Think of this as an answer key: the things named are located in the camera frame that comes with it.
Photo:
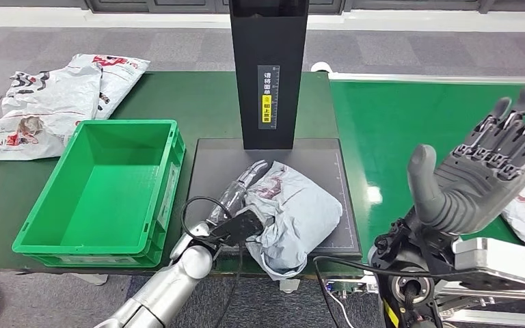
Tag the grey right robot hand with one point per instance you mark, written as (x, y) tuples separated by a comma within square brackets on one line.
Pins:
[(471, 190)]

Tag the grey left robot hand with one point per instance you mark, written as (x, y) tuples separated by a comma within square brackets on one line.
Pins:
[(233, 194)]

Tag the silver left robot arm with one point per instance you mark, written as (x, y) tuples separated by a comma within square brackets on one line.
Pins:
[(190, 267)]

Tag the green conveyor belt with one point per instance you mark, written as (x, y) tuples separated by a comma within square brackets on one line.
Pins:
[(380, 136)]

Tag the white round conveyor cap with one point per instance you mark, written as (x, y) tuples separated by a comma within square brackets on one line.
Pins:
[(321, 67)]

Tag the white table foot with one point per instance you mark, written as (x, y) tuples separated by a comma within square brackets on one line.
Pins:
[(92, 278), (289, 285)]

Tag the black yellow column label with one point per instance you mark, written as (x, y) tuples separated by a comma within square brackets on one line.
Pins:
[(268, 90)]

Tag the green plastic crate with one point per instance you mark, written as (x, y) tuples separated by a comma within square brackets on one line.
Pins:
[(108, 190)]

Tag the black scanner column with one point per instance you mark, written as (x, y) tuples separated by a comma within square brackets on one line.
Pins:
[(253, 45)]

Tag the white bag with red print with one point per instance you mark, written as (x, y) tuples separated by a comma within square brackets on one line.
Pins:
[(122, 77)]

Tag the white bag with face print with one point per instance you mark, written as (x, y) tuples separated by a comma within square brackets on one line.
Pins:
[(49, 104)]

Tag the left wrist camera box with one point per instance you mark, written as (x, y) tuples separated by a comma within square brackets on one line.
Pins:
[(240, 226)]

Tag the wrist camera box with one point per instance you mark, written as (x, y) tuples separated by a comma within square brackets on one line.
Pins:
[(493, 260), (240, 226)]

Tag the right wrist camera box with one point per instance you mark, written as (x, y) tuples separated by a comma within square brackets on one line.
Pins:
[(493, 260)]

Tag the black scanner base plate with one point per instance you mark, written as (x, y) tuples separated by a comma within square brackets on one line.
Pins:
[(317, 154)]

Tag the aluminium conveyor frame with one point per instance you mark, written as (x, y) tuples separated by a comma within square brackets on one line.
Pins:
[(425, 78)]

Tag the dark glass partition frame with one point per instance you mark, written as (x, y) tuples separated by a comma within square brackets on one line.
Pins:
[(154, 5)]

